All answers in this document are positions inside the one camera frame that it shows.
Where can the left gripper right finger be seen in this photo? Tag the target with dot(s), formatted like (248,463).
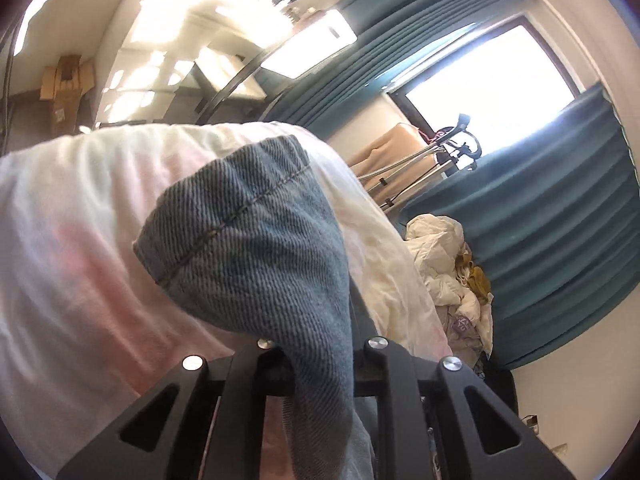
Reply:
(438,420)

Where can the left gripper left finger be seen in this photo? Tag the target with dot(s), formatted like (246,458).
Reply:
(203,420)

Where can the beige draped cloth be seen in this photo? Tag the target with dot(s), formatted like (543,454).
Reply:
(396,144)

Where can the black leather armchair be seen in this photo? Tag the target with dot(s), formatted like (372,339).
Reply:
(500,381)

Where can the cream puffer jacket pile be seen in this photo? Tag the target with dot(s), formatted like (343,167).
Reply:
(434,242)

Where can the cardboard box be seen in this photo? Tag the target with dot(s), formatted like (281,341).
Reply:
(64,85)

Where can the blue denim jeans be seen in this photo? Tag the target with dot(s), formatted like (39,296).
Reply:
(250,244)

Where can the teal curtain right panel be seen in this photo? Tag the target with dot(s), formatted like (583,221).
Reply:
(554,223)

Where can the metal tripod stand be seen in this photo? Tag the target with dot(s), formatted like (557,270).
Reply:
(405,161)

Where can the white chair with metal frame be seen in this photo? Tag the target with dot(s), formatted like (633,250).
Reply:
(313,41)

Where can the white desk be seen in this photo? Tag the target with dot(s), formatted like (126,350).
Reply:
(151,47)

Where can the teal curtain left panel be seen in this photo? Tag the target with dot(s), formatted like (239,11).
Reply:
(390,36)

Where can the window with dark frame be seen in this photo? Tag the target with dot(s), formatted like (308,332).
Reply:
(508,81)

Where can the teal curtain panel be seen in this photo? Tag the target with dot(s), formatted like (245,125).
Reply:
(554,223)
(390,36)

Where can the wall socket with charger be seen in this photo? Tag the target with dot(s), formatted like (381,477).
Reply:
(531,422)

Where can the mustard yellow garment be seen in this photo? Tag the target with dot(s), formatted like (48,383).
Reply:
(472,276)

